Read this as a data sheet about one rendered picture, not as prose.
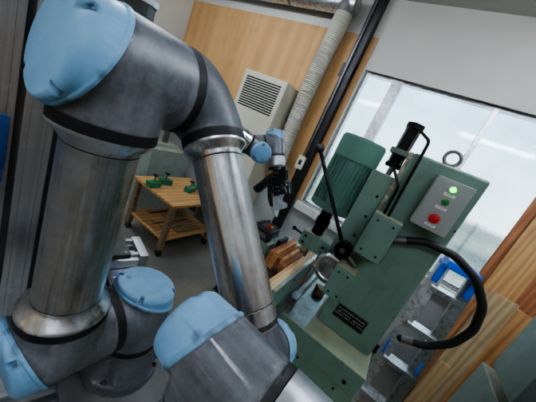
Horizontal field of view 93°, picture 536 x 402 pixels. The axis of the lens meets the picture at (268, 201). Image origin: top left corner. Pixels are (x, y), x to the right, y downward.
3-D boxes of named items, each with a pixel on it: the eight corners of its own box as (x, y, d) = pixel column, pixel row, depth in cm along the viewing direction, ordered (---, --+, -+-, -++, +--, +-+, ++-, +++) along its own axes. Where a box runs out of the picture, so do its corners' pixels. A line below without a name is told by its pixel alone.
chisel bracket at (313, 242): (301, 242, 118) (309, 226, 116) (327, 258, 113) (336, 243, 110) (295, 245, 112) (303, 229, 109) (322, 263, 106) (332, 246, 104)
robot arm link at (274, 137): (261, 132, 109) (280, 132, 111) (262, 158, 109) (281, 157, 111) (266, 128, 101) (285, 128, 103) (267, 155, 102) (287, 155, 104)
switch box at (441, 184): (409, 218, 84) (437, 175, 79) (441, 234, 80) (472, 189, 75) (409, 221, 78) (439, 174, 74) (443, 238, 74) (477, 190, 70)
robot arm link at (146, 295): (173, 335, 56) (192, 287, 52) (108, 372, 45) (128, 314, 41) (143, 300, 61) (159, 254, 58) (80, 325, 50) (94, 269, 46)
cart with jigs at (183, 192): (175, 218, 297) (192, 168, 279) (208, 245, 273) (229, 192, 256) (119, 226, 240) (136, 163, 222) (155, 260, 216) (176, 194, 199)
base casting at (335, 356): (276, 264, 147) (282, 251, 144) (369, 331, 124) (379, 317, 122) (229, 293, 108) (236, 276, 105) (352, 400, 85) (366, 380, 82)
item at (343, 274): (328, 282, 98) (342, 257, 95) (344, 293, 96) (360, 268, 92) (321, 291, 90) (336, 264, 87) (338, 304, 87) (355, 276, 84)
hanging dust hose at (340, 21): (273, 161, 265) (336, 17, 227) (287, 168, 257) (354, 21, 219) (266, 159, 250) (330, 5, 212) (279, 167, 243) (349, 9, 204)
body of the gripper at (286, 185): (285, 195, 101) (283, 165, 101) (266, 196, 106) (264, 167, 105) (292, 195, 108) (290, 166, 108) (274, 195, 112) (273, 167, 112)
